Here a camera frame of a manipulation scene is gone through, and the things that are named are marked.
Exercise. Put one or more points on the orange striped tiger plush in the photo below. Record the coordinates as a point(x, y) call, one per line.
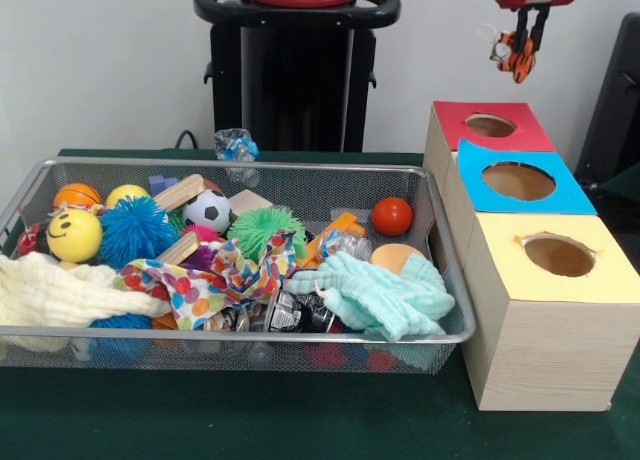
point(520, 65)

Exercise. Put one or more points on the mint green cloth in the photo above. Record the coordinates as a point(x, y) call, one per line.
point(380, 295)

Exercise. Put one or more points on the crushed clear plastic bottle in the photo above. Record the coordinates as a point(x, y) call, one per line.
point(238, 148)

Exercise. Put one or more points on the shallow clear mesh bin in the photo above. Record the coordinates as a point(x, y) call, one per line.
point(440, 280)

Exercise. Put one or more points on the wooden box with three holes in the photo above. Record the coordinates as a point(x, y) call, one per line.
point(540, 340)

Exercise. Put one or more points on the black stand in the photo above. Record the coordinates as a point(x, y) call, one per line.
point(615, 110)

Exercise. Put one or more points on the red ball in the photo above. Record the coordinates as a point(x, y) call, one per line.
point(392, 217)

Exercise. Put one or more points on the toy hamburger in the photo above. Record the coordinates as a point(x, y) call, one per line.
point(392, 256)

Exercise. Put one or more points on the orange flat plastic toy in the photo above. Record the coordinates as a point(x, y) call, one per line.
point(345, 228)

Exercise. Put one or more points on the green furry monster toy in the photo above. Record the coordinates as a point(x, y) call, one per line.
point(265, 230)

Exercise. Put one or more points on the colourful polka dot cloth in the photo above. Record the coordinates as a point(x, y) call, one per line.
point(200, 285)

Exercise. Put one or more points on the blue spiky ball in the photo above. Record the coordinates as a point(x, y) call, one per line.
point(138, 230)
point(122, 322)

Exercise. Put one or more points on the dark green table cloth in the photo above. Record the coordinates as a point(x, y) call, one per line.
point(250, 420)

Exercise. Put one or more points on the orange toy basketball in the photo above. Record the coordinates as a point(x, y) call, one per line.
point(78, 195)

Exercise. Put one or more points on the large yellow ball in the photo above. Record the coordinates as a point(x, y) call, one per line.
point(75, 236)

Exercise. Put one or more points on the cream yellow cloth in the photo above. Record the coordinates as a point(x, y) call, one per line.
point(55, 290)

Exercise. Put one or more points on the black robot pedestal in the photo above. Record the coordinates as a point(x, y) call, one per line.
point(295, 80)

